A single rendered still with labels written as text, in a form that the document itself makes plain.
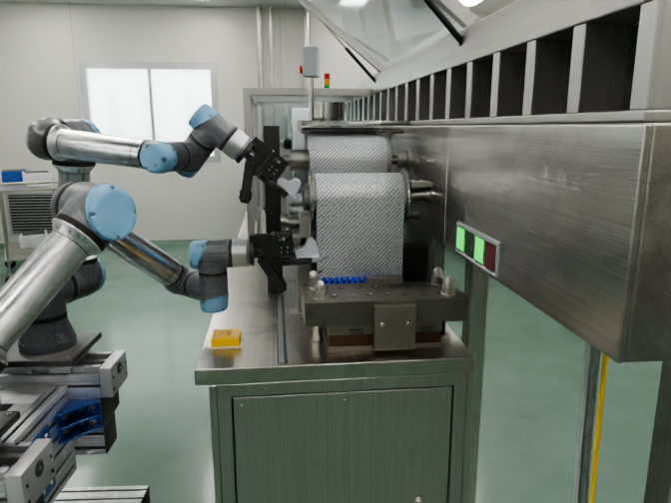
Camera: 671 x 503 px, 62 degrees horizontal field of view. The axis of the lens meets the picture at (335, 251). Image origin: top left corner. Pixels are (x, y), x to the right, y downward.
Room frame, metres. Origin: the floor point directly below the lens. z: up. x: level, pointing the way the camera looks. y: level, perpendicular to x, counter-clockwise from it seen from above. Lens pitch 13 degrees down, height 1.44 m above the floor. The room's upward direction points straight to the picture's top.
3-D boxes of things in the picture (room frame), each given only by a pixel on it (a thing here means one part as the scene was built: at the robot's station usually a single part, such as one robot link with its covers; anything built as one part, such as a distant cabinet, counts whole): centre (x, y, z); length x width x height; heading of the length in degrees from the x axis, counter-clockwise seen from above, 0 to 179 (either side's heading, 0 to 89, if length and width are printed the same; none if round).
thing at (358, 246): (1.47, -0.07, 1.11); 0.23 x 0.01 x 0.18; 96
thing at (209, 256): (1.43, 0.33, 1.11); 0.11 x 0.08 x 0.09; 96
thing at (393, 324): (1.27, -0.14, 0.96); 0.10 x 0.03 x 0.11; 96
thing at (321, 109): (2.25, 0.03, 1.50); 0.14 x 0.14 x 0.06
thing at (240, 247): (1.44, 0.25, 1.11); 0.08 x 0.05 x 0.08; 6
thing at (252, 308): (2.46, 0.13, 0.88); 2.52 x 0.66 x 0.04; 6
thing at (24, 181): (5.41, 2.98, 0.51); 0.91 x 0.58 x 1.02; 30
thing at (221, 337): (1.33, 0.28, 0.91); 0.07 x 0.07 x 0.02; 6
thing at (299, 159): (1.77, 0.11, 1.33); 0.06 x 0.06 x 0.06; 6
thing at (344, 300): (1.36, -0.12, 1.00); 0.40 x 0.16 x 0.06; 96
